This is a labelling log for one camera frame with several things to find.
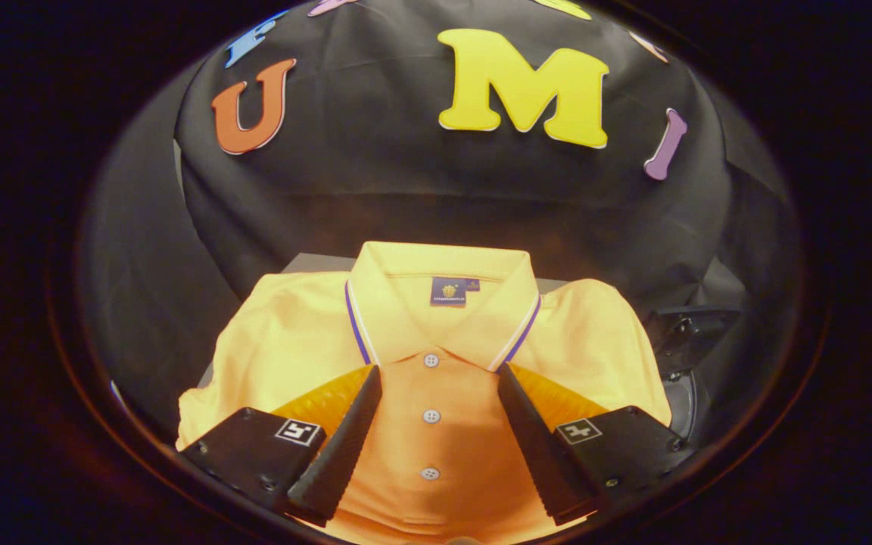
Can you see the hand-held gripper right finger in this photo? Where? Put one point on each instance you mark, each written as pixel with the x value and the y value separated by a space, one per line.
pixel 534 446

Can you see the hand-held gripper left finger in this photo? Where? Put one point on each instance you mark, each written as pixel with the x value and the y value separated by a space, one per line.
pixel 341 446

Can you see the orange polo shirt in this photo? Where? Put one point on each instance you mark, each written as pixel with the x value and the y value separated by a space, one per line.
pixel 292 333

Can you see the grey cabinet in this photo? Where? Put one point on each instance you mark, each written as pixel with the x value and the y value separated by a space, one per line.
pixel 315 263

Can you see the dark washing machine lid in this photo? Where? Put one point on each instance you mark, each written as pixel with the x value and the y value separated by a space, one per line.
pixel 689 337

